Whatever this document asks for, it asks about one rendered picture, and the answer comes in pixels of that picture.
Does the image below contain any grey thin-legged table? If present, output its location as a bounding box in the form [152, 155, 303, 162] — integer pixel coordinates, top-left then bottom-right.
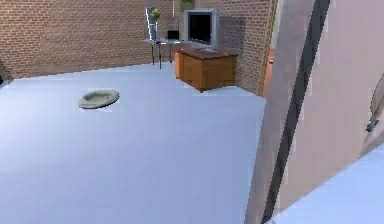
[141, 38, 184, 70]

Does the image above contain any grey television set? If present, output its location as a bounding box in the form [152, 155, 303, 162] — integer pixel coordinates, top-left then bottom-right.
[183, 8, 221, 52]

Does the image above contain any tall glass vase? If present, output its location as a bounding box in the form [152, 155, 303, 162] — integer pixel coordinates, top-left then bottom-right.
[145, 6, 162, 42]

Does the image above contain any brown wooden cabinet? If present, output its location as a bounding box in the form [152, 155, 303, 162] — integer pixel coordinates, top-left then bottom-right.
[173, 47, 239, 93]

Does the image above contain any pale room door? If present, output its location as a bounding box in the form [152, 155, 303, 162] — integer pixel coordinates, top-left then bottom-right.
[244, 0, 384, 224]

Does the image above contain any black door handle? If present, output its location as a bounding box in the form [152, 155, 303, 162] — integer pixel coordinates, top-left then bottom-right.
[365, 119, 380, 133]

